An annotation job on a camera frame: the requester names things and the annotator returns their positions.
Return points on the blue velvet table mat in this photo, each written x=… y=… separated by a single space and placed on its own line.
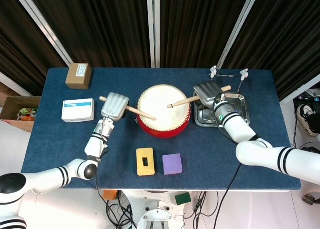
x=120 y=151

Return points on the red drum with white skin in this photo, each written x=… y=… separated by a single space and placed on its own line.
x=160 y=131

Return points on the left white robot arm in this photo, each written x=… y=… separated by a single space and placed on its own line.
x=96 y=145

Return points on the open brown carton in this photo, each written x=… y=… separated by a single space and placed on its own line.
x=12 y=106

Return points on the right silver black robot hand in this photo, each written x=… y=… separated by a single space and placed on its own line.
x=208 y=92

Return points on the orange block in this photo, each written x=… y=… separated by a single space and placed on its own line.
x=110 y=195

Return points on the dark brown curtain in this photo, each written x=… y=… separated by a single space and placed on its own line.
x=105 y=26

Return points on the green block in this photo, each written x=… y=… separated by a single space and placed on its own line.
x=183 y=199

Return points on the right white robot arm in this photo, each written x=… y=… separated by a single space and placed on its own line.
x=240 y=129

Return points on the white box with blue stripe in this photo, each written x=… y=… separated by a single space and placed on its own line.
x=77 y=112

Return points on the purple foam cube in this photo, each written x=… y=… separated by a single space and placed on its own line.
x=172 y=164

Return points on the stainless steel tray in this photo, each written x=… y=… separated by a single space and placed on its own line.
x=240 y=106

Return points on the black device with lights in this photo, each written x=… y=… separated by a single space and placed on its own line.
x=307 y=97

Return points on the yellow sponge block with hole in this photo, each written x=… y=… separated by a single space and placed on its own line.
x=150 y=169

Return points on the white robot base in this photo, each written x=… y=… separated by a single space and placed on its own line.
x=155 y=209

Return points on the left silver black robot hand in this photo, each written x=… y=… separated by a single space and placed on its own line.
x=115 y=106

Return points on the wooden drumstick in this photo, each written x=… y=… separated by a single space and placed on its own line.
x=142 y=114
x=182 y=102

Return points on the colourful snack packets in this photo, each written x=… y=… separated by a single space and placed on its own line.
x=26 y=114

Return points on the brown cardboard box with label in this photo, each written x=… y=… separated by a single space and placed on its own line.
x=77 y=81

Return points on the white frame post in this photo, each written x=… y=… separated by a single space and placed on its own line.
x=153 y=26
x=300 y=90
x=238 y=26
x=42 y=26
x=12 y=84

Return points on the black and white shoe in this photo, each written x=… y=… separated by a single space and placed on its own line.
x=307 y=114

